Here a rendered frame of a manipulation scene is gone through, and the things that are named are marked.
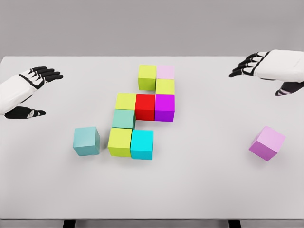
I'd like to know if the cyan cube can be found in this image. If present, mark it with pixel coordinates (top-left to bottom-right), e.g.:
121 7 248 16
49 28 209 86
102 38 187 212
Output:
130 129 154 161

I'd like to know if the red cube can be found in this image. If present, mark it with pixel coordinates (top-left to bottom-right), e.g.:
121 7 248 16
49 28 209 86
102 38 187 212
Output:
134 93 156 121

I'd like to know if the mint green cube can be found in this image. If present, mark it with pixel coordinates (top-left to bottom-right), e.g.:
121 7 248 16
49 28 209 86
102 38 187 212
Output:
111 108 136 130

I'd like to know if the pink cube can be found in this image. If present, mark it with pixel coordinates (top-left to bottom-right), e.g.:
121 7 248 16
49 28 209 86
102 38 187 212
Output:
248 125 286 162
156 65 176 80

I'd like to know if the purple cube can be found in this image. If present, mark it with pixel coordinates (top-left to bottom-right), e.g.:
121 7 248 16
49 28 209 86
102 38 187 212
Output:
154 94 176 123

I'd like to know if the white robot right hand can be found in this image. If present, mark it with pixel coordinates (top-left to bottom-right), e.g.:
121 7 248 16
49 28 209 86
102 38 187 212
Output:
228 49 304 97

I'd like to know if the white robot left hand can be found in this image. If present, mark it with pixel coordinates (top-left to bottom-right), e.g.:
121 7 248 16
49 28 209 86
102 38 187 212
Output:
0 66 64 120

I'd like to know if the yellow-green cube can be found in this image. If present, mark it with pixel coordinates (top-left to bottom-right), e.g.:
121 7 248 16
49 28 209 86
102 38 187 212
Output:
114 92 137 111
155 78 176 95
107 127 133 158
138 64 157 91

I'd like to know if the pale teal cube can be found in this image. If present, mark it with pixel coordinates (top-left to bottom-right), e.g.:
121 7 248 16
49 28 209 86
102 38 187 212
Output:
72 126 101 157

